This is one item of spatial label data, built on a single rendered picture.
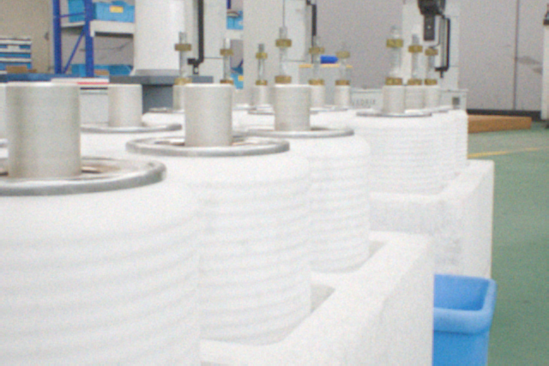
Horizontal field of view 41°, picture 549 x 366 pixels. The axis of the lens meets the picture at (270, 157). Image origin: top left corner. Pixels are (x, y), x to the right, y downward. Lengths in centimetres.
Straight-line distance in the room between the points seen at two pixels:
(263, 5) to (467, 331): 329
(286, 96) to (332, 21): 749
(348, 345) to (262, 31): 349
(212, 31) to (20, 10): 417
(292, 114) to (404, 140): 28
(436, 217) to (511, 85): 595
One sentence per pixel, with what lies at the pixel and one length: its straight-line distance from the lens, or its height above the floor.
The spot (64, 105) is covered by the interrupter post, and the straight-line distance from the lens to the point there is 23.
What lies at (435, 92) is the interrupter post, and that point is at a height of 27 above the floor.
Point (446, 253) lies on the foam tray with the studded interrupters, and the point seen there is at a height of 13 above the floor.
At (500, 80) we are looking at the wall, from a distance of 667.
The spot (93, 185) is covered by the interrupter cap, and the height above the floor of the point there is 25.
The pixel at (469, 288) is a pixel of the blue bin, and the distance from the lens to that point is 65.
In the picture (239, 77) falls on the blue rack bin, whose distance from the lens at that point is 680.
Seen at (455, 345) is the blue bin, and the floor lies 9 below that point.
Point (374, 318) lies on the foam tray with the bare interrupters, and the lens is 34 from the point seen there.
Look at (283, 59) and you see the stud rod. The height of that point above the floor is 31.
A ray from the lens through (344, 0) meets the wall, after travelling 784.
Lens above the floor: 28
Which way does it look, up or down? 6 degrees down
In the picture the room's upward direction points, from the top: straight up
